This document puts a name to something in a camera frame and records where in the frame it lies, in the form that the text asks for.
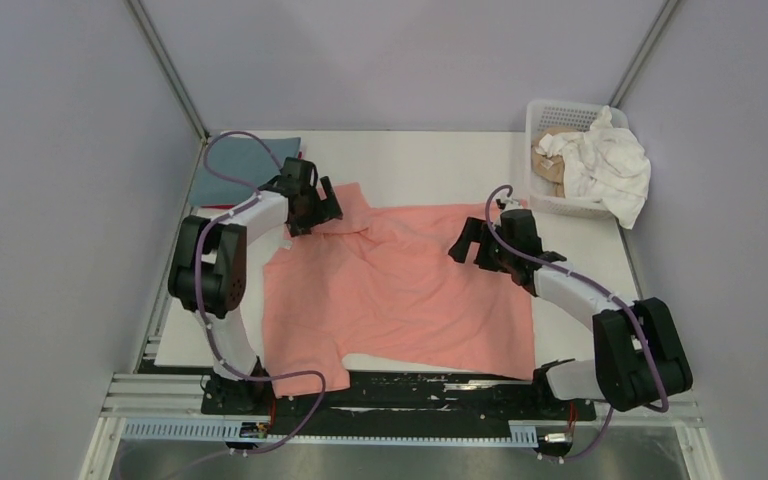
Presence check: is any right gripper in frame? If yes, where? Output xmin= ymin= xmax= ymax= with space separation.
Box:
xmin=449 ymin=217 xmax=515 ymax=274

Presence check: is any salmon pink t-shirt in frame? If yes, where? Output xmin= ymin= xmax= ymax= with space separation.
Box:
xmin=262 ymin=184 xmax=536 ymax=397

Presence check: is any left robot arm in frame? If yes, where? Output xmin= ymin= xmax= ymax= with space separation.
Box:
xmin=168 ymin=157 xmax=343 ymax=414

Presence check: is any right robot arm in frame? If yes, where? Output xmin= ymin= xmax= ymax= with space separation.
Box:
xmin=448 ymin=209 xmax=694 ymax=418

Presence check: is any folded grey-blue t-shirt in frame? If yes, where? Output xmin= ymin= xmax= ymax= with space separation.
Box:
xmin=188 ymin=135 xmax=280 ymax=208

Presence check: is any beige crumpled t-shirt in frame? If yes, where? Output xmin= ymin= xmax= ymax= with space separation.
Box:
xmin=531 ymin=126 xmax=580 ymax=198

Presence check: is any white crumpled t-shirt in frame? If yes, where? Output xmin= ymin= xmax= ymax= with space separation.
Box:
xmin=565 ymin=128 xmax=652 ymax=230

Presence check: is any white plastic laundry basket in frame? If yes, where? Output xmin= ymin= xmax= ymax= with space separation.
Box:
xmin=524 ymin=99 xmax=629 ymax=220

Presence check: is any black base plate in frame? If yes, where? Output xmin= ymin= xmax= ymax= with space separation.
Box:
xmin=138 ymin=357 xmax=597 ymax=442

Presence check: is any white slotted cable duct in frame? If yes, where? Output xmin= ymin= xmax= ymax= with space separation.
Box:
xmin=121 ymin=419 xmax=538 ymax=448

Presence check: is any aluminium frame rail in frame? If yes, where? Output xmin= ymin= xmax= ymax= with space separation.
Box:
xmin=100 ymin=374 xmax=204 ymax=418

